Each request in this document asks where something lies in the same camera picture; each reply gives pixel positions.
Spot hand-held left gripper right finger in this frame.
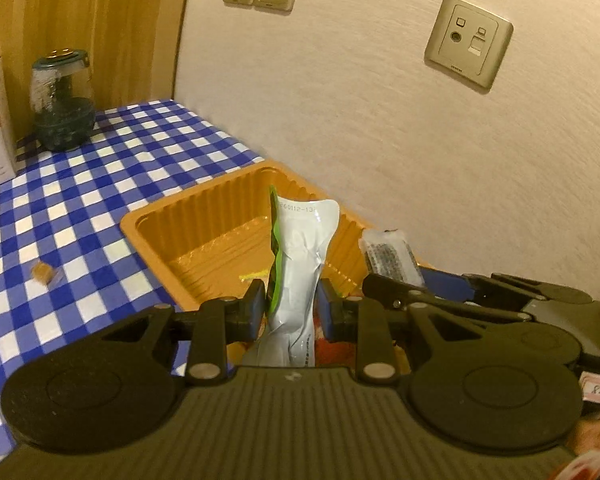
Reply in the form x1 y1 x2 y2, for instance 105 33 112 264
317 280 481 386

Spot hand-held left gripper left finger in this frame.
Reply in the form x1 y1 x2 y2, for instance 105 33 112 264
97 280 267 387

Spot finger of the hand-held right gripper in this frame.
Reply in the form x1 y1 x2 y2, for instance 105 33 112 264
362 272 532 324
420 266 595 312

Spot clear packet of dark snack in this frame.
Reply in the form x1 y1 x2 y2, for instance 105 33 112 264
358 228 425 288

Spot silver green snack pouch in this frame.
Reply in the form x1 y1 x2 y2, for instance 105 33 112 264
242 185 341 368

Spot orange plastic tray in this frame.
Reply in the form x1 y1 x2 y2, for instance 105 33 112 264
120 161 436 377

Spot large red snack packet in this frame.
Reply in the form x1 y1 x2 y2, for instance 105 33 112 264
314 337 361 368

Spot small tan candy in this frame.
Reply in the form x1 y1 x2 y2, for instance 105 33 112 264
32 261 63 286

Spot blue checked tablecloth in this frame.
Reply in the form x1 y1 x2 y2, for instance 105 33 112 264
0 99 266 467

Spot beige data socket plate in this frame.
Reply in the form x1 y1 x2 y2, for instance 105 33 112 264
425 0 514 92

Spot glass jar with dark lid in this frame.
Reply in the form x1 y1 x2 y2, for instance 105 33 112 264
30 49 97 152

